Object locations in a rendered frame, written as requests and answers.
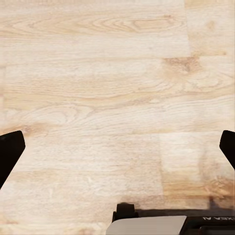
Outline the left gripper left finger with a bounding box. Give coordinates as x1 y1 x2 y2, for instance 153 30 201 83
0 130 25 189

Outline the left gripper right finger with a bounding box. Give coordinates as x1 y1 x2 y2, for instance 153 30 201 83
219 130 235 170

